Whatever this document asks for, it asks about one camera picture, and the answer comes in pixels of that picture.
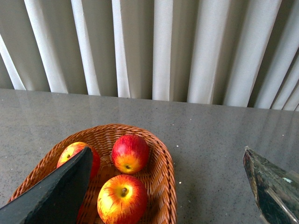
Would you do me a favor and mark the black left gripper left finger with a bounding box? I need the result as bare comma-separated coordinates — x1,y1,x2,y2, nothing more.
0,147,93,224

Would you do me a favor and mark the worn right-side left gripper right finger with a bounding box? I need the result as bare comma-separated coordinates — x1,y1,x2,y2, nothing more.
243,146,299,224

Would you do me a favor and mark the red apple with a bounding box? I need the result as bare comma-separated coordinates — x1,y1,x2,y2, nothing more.
112,134,150,175
57,142,100,180
97,175,148,224

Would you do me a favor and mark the left wicker basket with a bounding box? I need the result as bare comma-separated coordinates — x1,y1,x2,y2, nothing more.
9,124,177,224

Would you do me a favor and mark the white pleated curtain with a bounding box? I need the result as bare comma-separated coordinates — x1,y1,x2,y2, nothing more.
0,0,299,111

